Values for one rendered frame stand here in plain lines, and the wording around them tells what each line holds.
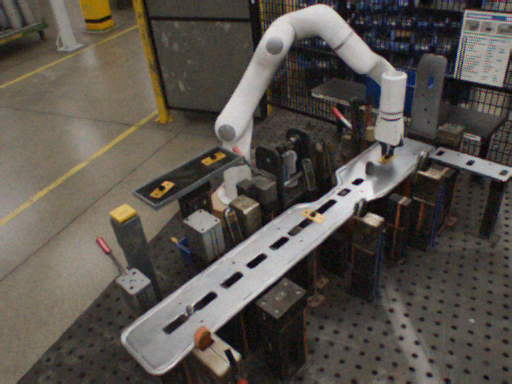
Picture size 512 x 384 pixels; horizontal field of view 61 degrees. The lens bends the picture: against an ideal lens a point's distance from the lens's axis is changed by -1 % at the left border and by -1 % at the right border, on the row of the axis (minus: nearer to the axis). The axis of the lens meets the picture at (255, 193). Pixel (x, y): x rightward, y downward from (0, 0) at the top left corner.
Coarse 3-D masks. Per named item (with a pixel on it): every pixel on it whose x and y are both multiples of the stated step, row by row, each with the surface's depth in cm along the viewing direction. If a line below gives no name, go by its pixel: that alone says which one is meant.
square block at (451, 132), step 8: (440, 128) 176; (448, 128) 176; (456, 128) 175; (464, 128) 176; (440, 136) 178; (448, 136) 175; (456, 136) 173; (440, 144) 180; (448, 144) 177; (456, 144) 175; (440, 152) 181
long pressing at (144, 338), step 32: (352, 160) 173; (416, 160) 169; (352, 192) 156; (384, 192) 155; (288, 224) 145; (320, 224) 143; (224, 256) 134; (256, 256) 134; (288, 256) 132; (192, 288) 125; (224, 288) 124; (256, 288) 123; (160, 320) 116; (192, 320) 115; (224, 320) 115; (160, 352) 108
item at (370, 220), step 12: (372, 216) 137; (360, 228) 138; (372, 228) 135; (360, 240) 141; (372, 240) 137; (360, 252) 144; (372, 252) 140; (360, 264) 147; (372, 264) 144; (360, 276) 149; (372, 276) 148; (348, 288) 158; (360, 288) 152; (372, 288) 151; (372, 300) 153
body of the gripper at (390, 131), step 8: (384, 120) 161; (392, 120) 159; (400, 120) 159; (376, 128) 166; (384, 128) 163; (392, 128) 161; (400, 128) 161; (376, 136) 168; (384, 136) 165; (392, 136) 163; (400, 136) 162; (392, 144) 164
